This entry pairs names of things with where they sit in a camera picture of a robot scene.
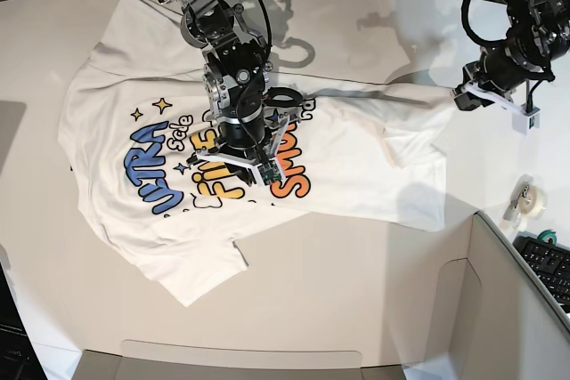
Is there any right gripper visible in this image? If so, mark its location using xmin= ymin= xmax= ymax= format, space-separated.
xmin=191 ymin=107 xmax=291 ymax=187

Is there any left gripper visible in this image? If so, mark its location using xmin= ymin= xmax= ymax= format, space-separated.
xmin=452 ymin=48 xmax=542 ymax=133

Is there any white printed t-shirt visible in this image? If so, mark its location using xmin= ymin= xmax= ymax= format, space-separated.
xmin=58 ymin=0 xmax=454 ymax=306

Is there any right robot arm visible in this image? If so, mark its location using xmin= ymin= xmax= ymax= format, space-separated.
xmin=158 ymin=0 xmax=303 ymax=186

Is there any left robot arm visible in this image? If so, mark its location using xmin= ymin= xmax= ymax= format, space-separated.
xmin=452 ymin=0 xmax=569 ymax=134

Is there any clear tape roll dispenser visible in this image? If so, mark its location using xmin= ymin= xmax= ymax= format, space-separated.
xmin=502 ymin=174 xmax=548 ymax=231

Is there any grey cardboard box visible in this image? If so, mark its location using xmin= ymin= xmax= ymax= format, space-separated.
xmin=75 ymin=213 xmax=569 ymax=379

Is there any green tape roll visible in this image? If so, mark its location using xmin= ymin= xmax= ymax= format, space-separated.
xmin=537 ymin=230 xmax=557 ymax=246

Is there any black computer keyboard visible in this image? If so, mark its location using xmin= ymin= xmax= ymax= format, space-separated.
xmin=513 ymin=232 xmax=570 ymax=314

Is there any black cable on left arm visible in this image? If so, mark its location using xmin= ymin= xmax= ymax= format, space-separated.
xmin=460 ymin=0 xmax=509 ymax=50

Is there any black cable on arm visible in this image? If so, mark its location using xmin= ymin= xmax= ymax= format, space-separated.
xmin=235 ymin=0 xmax=304 ymax=150
xmin=460 ymin=0 xmax=509 ymax=50

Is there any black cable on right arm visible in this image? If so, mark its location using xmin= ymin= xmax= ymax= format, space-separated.
xmin=235 ymin=0 xmax=304 ymax=150

